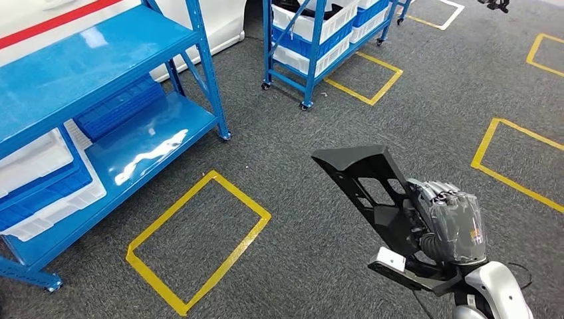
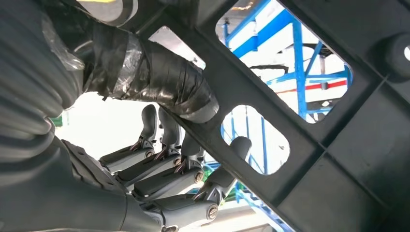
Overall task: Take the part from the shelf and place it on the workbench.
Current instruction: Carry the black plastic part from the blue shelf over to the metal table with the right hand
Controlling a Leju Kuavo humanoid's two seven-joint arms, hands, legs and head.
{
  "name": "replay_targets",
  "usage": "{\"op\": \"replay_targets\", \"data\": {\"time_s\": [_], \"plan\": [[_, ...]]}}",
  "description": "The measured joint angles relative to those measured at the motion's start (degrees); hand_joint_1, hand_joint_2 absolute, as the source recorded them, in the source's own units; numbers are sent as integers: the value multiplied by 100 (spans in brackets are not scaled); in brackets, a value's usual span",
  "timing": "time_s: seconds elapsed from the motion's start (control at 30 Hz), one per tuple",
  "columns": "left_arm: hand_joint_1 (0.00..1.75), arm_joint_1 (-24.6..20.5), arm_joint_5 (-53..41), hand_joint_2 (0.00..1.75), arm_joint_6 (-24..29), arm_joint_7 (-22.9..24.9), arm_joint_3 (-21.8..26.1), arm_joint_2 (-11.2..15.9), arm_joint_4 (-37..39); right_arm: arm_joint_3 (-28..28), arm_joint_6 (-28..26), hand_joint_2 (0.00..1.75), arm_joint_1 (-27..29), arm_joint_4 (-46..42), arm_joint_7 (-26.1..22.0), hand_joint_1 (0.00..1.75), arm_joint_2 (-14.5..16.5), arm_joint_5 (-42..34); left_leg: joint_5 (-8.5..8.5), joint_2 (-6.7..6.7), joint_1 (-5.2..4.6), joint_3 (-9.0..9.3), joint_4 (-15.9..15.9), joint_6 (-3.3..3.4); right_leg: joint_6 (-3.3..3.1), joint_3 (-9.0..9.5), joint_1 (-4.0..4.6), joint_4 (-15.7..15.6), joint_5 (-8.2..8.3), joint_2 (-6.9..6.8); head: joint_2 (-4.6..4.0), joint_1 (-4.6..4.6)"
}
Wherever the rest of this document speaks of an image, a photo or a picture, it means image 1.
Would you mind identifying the yellow floor tape rectangle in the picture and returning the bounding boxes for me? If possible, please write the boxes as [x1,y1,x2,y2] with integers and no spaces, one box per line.
[125,170,273,318]

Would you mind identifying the black stand foot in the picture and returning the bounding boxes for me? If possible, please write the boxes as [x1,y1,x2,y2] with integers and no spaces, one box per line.
[477,0,511,14]

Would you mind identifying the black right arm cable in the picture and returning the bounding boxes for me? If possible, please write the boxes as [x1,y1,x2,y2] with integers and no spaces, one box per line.
[412,263,533,319]

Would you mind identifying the white car with red stripe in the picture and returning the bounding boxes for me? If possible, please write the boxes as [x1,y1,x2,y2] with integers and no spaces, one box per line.
[0,0,249,84]

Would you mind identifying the black plastic parts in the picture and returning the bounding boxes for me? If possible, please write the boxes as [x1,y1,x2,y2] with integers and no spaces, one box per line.
[273,0,349,21]

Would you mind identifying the black plastic frame part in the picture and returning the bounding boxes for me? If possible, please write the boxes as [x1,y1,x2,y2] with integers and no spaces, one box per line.
[311,145,442,269]

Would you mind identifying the blue metal shelf rack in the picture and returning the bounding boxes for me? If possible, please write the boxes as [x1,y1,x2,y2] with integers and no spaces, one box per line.
[0,0,232,294]

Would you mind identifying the blue wheeled cart rack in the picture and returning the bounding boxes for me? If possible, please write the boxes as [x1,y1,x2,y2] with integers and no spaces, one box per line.
[261,0,413,111]

